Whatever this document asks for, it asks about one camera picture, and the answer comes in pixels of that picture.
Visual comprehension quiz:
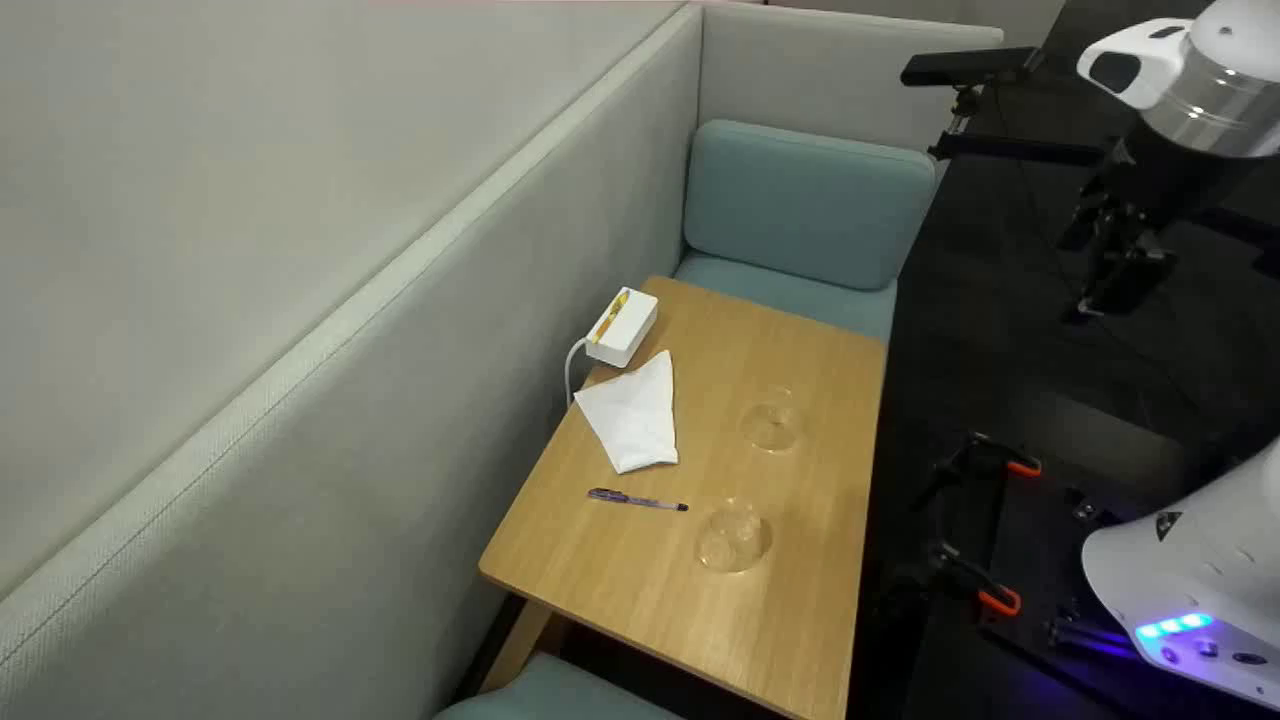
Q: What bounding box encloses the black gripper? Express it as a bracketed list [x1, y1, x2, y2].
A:
[1059, 161, 1181, 330]

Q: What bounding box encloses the white paper sheet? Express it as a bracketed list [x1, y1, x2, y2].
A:
[574, 350, 683, 475]

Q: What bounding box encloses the black robot cart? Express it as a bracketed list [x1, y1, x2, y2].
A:
[846, 0, 1280, 720]

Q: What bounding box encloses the teal sofa seat cushion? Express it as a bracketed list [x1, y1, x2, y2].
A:
[673, 251, 900, 344]

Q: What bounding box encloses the clear glass dish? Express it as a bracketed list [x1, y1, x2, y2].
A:
[693, 496, 778, 575]
[739, 396, 813, 455]

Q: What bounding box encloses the white power adapter box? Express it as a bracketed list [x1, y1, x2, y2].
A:
[585, 284, 666, 373]

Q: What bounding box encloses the dark pen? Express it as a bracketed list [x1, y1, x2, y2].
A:
[585, 486, 693, 522]

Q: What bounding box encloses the wooden table leg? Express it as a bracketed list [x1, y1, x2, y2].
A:
[477, 597, 559, 697]

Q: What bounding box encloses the grey booth partition panel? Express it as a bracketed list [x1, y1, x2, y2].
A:
[0, 0, 1011, 720]

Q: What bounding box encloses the black clamp orange handle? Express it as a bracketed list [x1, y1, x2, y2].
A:
[928, 428, 1050, 509]
[928, 538, 1027, 623]

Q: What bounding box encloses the black camera on mount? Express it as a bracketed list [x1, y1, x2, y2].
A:
[898, 45, 1113, 172]

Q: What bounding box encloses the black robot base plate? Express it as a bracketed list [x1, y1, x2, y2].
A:
[981, 455, 1170, 651]

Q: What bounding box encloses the white adapter cable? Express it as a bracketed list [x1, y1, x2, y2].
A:
[559, 334, 598, 405]

